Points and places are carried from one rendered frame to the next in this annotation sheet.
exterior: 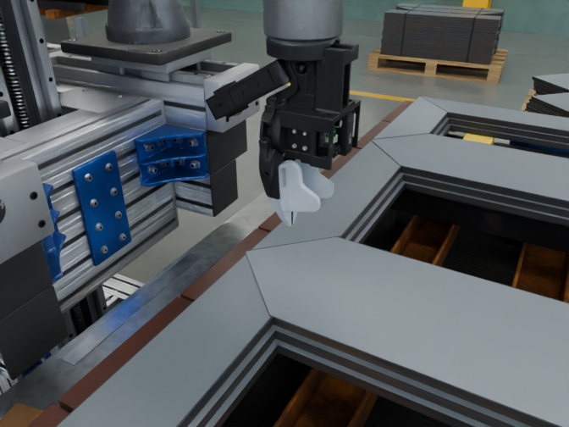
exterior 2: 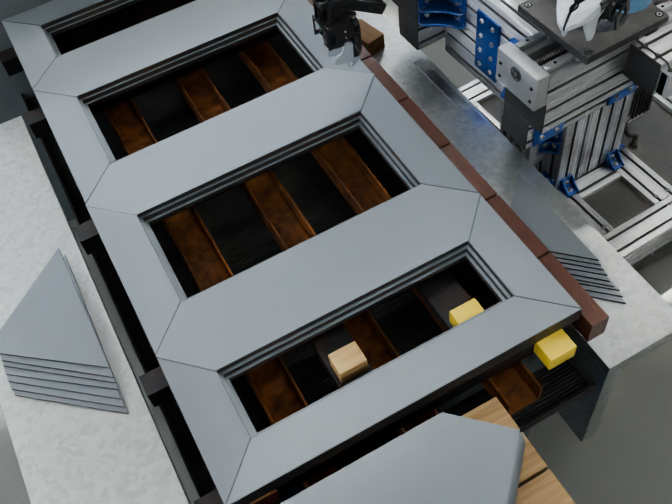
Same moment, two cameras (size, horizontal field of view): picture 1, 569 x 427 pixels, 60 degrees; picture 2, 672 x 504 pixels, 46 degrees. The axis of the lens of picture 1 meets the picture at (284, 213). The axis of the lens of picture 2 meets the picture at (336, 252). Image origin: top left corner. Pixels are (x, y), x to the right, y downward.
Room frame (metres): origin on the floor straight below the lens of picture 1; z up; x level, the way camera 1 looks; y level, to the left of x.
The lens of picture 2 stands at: (1.35, -1.18, 2.16)
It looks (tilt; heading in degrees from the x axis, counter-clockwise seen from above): 54 degrees down; 130
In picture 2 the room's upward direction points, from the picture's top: 10 degrees counter-clockwise
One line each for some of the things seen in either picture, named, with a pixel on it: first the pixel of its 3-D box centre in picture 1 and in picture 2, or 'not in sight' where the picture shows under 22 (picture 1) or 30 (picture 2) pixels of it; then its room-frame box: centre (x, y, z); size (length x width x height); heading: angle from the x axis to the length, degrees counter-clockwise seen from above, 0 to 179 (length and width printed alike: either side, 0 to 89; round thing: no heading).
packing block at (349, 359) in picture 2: not in sight; (348, 362); (0.87, -0.62, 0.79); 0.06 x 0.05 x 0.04; 61
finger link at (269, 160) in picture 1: (276, 158); not in sight; (0.49, 0.01, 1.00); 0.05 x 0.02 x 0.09; 151
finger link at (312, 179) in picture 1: (309, 187); (345, 57); (0.51, -0.03, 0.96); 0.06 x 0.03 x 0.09; 61
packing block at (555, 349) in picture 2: not in sight; (554, 348); (1.20, -0.41, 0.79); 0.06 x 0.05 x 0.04; 61
